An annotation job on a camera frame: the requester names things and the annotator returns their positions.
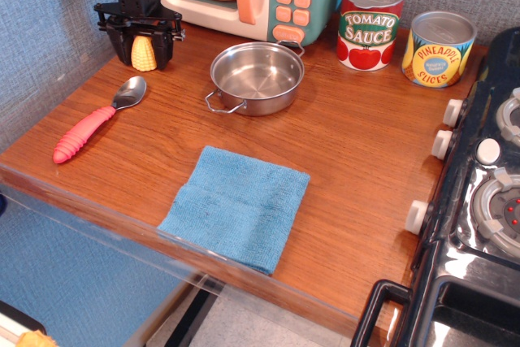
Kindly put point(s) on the black toy stove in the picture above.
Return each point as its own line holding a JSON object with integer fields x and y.
{"x": 465, "y": 285}

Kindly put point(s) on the white stove knob top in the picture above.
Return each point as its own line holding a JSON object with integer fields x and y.
{"x": 452, "y": 112}

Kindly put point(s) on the pineapple slices can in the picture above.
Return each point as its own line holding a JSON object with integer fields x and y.
{"x": 438, "y": 48}

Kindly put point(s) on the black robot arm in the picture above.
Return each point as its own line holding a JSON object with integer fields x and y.
{"x": 127, "y": 22}

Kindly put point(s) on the silver metal pot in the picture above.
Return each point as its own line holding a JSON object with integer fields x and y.
{"x": 256, "y": 78}

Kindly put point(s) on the white stove knob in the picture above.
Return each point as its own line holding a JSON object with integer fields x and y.
{"x": 441, "y": 144}
{"x": 416, "y": 215}
{"x": 452, "y": 112}

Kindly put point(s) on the yellow fuzzy object corner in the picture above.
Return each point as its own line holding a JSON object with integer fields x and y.
{"x": 35, "y": 339}

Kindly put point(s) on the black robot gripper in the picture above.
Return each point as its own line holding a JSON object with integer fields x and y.
{"x": 124, "y": 19}

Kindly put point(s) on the blue folded cloth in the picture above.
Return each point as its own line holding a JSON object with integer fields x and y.
{"x": 238, "y": 207}

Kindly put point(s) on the white stove knob middle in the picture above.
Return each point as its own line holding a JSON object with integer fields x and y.
{"x": 441, "y": 144}

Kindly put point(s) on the tomato sauce can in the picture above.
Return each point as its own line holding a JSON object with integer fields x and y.
{"x": 367, "y": 32}

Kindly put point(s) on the yellow corn egg shape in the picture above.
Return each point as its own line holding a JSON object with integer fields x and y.
{"x": 142, "y": 55}

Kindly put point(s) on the white stove knob bottom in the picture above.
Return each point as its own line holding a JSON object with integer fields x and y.
{"x": 416, "y": 215}

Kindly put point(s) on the spoon with red handle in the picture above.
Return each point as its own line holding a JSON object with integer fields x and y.
{"x": 128, "y": 95}

